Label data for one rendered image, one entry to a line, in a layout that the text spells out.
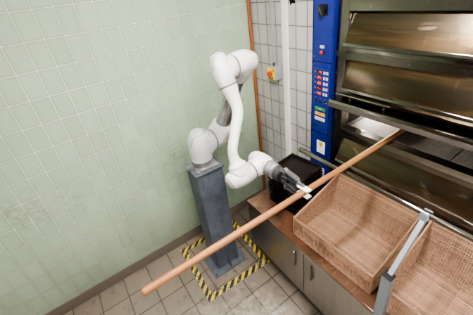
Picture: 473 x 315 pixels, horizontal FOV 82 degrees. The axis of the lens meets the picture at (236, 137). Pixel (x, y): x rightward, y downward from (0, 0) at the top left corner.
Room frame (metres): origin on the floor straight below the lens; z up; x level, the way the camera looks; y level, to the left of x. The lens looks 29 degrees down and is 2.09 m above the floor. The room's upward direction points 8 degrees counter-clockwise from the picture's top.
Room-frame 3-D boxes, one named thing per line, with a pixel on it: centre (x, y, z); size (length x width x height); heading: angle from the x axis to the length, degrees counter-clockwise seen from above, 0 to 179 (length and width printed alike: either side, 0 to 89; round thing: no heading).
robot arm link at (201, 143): (1.63, 0.25, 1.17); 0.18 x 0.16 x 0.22; 134
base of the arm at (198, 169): (1.61, 0.28, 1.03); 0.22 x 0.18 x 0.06; 118
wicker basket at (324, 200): (1.16, -0.64, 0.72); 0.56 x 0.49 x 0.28; 32
